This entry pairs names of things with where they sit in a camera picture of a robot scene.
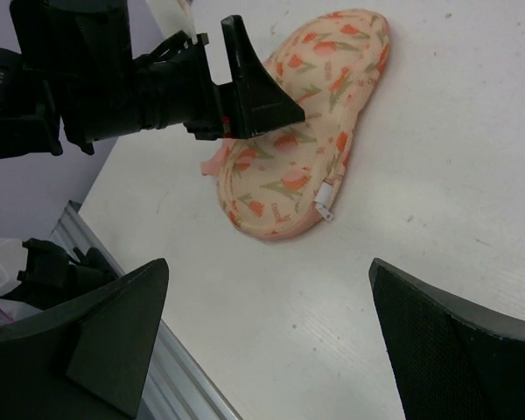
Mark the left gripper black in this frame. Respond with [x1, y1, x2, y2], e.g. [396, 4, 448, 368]
[132, 15, 305, 141]

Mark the floral mesh laundry bag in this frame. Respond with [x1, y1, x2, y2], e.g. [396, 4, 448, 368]
[201, 9, 390, 240]

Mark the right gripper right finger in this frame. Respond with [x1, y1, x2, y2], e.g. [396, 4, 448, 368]
[368, 258, 525, 419]

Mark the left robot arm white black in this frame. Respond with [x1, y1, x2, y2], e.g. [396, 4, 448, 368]
[0, 1, 305, 159]

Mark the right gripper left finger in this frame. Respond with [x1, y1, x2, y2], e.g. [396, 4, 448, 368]
[0, 259, 169, 419]

